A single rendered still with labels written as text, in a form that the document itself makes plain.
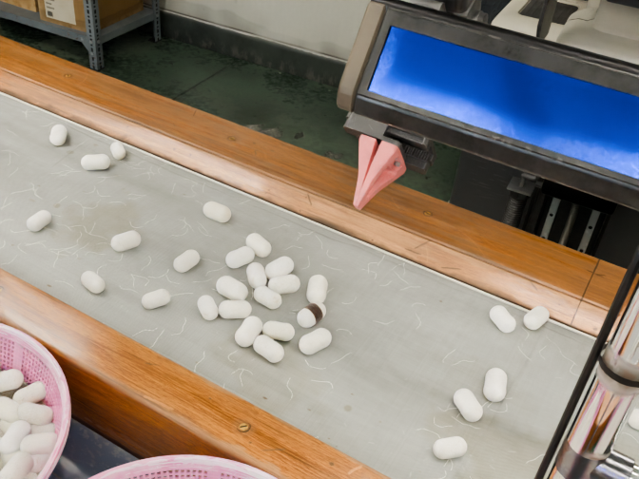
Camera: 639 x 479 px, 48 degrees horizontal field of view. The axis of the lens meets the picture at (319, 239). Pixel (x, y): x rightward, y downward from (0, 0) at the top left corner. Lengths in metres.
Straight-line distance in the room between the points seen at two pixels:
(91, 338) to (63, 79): 0.58
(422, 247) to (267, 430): 0.33
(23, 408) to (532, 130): 0.49
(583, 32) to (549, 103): 0.75
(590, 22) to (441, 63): 0.78
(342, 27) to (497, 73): 2.48
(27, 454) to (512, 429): 0.43
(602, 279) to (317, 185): 0.36
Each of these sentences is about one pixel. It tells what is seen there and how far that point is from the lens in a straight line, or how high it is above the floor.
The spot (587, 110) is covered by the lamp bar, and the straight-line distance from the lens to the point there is 0.47.
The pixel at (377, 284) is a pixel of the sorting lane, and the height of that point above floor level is 0.74.
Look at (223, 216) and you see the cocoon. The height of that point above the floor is 0.75.
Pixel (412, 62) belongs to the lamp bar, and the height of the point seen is 1.08.
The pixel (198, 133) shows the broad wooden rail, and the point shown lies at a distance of 1.04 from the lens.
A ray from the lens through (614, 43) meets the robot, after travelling 1.21.
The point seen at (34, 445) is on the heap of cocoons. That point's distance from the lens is 0.68.
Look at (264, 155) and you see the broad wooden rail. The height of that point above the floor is 0.76.
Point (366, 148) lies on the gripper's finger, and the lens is 0.81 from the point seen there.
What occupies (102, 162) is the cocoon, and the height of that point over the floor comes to 0.76.
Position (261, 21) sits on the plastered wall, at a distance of 3.12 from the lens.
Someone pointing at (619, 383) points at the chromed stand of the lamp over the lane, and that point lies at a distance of 0.37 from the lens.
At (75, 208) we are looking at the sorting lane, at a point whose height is 0.74.
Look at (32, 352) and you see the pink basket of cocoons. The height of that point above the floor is 0.76.
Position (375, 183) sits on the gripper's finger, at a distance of 0.84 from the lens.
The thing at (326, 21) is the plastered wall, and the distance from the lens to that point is 2.97.
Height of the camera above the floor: 1.27
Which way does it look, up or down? 37 degrees down
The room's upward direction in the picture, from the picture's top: 6 degrees clockwise
